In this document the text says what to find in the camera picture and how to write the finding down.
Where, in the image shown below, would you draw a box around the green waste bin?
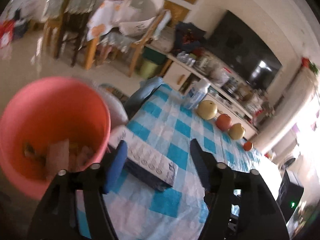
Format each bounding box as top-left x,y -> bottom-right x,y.
139,59 -> 158,79

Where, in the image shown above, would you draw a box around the dark flower bouquet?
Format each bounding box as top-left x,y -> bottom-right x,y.
172,21 -> 206,55

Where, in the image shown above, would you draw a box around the red gift boxes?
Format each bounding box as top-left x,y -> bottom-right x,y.
0,20 -> 15,49

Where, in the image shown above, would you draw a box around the red apple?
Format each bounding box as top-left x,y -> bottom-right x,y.
215,114 -> 232,132

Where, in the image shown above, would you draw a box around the wooden dining chair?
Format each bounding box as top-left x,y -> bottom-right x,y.
109,9 -> 173,78

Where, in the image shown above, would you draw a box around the white plastic bag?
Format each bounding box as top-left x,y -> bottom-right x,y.
93,83 -> 129,129

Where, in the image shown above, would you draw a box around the white blue bottle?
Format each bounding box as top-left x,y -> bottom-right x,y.
183,78 -> 210,109

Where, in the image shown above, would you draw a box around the white tv cabinet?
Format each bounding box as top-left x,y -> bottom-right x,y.
147,45 -> 258,140

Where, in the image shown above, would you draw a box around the white curtain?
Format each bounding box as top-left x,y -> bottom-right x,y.
252,65 -> 318,153

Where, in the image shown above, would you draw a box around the dark wooden chair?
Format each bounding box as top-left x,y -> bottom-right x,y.
54,0 -> 97,67

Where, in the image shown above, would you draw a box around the white printed carton box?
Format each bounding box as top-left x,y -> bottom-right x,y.
109,126 -> 178,192

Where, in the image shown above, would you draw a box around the small yellow pear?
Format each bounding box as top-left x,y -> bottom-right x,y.
228,123 -> 246,140

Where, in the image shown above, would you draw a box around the pink plastic bucket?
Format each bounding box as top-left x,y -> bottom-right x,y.
1,76 -> 111,200

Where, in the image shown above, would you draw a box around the black flat television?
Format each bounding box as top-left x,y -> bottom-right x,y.
204,11 -> 282,90

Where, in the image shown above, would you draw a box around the small orange tangerine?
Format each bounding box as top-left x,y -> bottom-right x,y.
243,141 -> 253,151

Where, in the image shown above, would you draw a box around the wooden dining table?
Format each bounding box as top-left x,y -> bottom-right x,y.
83,0 -> 123,70

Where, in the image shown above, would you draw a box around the large yellow pear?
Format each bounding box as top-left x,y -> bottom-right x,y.
196,100 -> 217,120

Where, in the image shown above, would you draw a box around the blue checkered tablecloth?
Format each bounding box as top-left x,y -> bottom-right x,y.
104,85 -> 281,239

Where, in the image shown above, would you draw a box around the washing machine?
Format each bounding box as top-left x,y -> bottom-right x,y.
278,153 -> 298,171

